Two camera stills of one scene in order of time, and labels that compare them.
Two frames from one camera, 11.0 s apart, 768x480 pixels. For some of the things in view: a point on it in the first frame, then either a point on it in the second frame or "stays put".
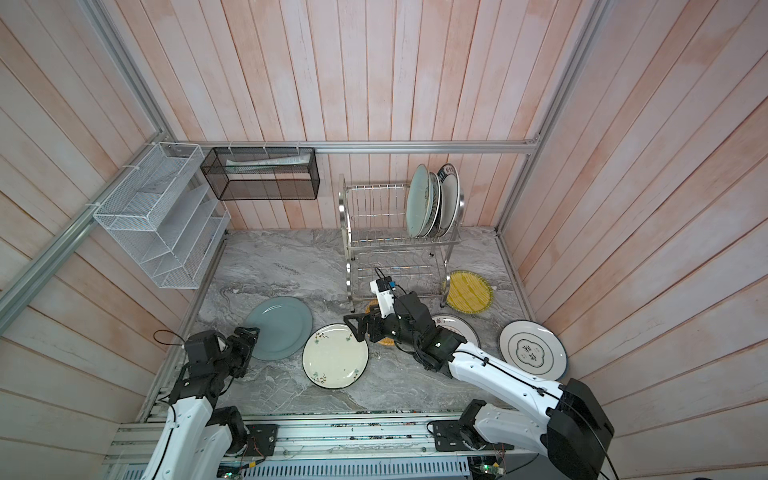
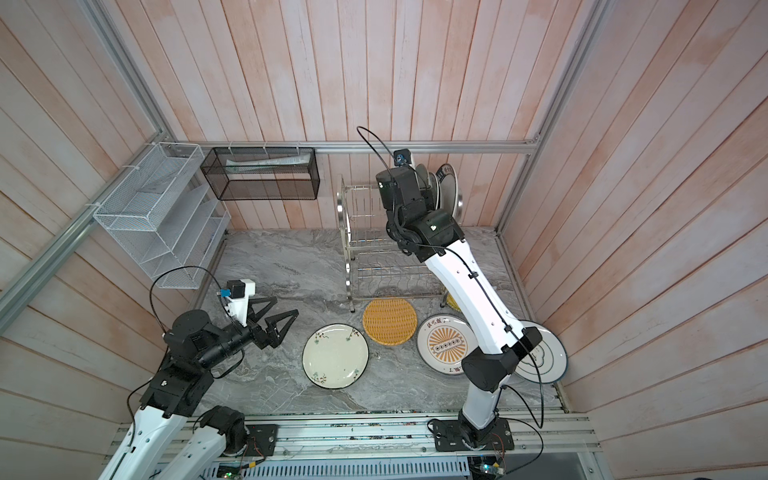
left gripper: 245,348 → 272,335
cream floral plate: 333,358 stays put
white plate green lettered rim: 450,196 stays put
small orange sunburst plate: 436,194 stays put
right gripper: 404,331 → 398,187
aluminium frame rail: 483,146 stays put
